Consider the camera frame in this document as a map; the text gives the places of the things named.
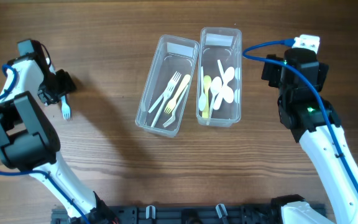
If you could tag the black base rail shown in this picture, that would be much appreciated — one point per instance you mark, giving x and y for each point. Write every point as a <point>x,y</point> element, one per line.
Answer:
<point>244,214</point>

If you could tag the clear container, left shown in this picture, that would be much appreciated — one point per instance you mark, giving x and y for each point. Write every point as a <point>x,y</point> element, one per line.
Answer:
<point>173,54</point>

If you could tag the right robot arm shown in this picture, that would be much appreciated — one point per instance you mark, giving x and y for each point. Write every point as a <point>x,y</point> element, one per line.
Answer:
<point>315,126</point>

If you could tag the cream yellow fork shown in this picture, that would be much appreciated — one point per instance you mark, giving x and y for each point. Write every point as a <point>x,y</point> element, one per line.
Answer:
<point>173,102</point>

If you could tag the yellow spoon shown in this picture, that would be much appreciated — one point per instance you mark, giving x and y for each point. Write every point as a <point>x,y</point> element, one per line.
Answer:
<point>206,85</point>

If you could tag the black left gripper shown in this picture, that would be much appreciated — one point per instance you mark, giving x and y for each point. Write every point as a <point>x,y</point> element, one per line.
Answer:
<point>69,85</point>

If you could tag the clear container, right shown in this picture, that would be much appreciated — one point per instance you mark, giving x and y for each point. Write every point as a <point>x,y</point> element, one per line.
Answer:
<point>224,44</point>

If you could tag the white spoon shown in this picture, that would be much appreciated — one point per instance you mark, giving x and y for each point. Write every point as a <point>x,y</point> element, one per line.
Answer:
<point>218,101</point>
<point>227,76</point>
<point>202,98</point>
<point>215,88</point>

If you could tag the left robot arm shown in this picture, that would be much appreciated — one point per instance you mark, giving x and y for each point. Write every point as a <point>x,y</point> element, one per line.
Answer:
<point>29,144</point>

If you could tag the clear container, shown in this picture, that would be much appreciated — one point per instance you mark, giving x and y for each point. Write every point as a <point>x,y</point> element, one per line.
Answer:
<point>173,54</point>
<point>224,44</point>

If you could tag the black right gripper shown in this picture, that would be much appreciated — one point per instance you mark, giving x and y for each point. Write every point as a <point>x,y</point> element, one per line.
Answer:
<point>271,72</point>

